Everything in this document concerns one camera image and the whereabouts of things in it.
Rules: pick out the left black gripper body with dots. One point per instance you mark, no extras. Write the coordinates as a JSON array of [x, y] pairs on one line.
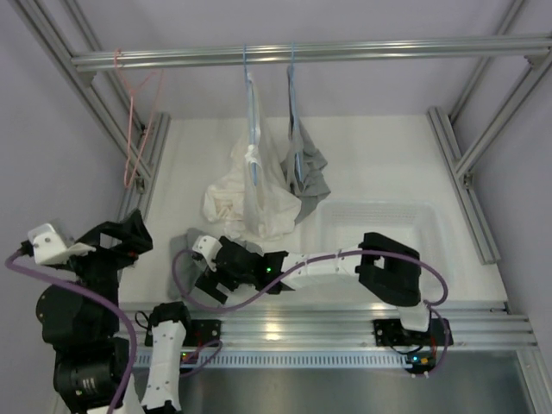
[[103, 262]]

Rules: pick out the white tank top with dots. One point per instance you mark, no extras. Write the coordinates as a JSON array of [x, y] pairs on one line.
[[266, 211]]

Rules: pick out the blue wire hanger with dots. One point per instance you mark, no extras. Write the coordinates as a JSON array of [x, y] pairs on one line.
[[296, 146], [253, 143]]

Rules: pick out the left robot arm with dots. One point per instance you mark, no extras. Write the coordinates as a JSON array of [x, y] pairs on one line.
[[92, 371]]

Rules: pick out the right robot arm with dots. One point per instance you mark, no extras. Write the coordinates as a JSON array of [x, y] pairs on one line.
[[388, 269]]

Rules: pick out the dark grey tank top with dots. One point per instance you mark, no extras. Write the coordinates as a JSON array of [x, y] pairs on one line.
[[314, 189]]

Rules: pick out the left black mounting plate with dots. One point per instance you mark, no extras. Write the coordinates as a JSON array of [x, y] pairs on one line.
[[203, 331]]

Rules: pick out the black mounting plate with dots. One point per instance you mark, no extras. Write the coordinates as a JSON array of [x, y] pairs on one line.
[[203, 331], [390, 333]]

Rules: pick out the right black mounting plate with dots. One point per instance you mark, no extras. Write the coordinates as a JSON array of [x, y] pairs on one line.
[[390, 333]]

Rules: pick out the white plastic basket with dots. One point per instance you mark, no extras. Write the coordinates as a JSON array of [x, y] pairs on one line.
[[343, 223]]

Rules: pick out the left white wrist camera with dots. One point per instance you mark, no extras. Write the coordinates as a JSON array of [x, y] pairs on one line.
[[52, 244]]

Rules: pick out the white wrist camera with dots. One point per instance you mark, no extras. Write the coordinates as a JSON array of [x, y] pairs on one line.
[[52, 244], [208, 247]]

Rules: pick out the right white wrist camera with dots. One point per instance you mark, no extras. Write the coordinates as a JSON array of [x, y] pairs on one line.
[[208, 247]]

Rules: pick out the white slotted cable duct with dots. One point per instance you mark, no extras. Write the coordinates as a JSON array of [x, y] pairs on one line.
[[300, 359]]

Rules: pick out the aluminium hanging rail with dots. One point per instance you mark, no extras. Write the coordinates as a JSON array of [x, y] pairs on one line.
[[445, 48]]

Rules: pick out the aluminium frame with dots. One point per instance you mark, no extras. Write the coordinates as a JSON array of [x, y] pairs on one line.
[[466, 135]]

